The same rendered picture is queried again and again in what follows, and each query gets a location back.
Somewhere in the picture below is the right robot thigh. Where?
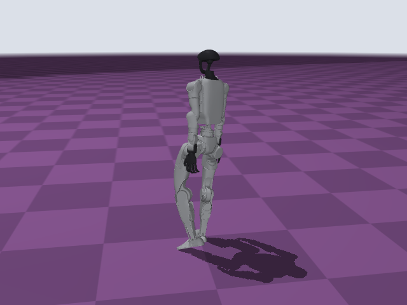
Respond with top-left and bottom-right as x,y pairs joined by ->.
200,144 -> 223,201

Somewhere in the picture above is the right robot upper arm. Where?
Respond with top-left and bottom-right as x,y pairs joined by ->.
221,83 -> 230,119

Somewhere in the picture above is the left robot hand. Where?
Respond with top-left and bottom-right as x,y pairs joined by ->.
184,144 -> 200,173

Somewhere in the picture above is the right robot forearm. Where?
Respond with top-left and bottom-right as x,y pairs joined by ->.
214,116 -> 225,144

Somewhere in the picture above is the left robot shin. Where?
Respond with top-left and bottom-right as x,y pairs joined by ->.
174,190 -> 197,241

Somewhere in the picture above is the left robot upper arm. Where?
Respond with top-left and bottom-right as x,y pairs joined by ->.
186,81 -> 202,120

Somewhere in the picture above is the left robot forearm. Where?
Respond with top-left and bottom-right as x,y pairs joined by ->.
186,112 -> 199,151

